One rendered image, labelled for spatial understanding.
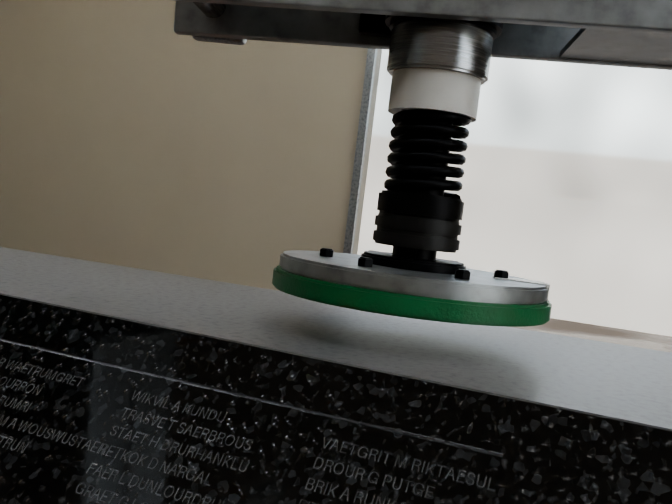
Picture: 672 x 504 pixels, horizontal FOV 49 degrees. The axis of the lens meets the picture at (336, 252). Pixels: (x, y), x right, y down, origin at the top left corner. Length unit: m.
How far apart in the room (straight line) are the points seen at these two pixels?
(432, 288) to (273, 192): 5.39
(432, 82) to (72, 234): 6.31
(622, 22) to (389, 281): 0.24
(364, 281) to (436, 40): 0.19
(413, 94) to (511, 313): 0.18
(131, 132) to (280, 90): 1.37
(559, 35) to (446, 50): 0.14
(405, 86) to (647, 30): 0.17
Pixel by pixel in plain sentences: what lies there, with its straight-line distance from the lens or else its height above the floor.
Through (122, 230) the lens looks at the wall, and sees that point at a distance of 6.51.
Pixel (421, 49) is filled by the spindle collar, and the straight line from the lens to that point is 0.57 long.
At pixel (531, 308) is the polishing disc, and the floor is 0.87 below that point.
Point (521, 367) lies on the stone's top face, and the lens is 0.55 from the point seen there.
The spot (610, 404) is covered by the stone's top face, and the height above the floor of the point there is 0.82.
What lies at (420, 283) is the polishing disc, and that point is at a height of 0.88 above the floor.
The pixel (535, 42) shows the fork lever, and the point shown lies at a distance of 0.67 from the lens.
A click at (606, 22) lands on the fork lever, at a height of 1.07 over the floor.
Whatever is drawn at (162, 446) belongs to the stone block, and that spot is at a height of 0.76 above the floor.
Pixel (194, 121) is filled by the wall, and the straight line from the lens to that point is 6.23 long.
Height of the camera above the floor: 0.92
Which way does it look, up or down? 3 degrees down
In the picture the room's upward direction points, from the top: 7 degrees clockwise
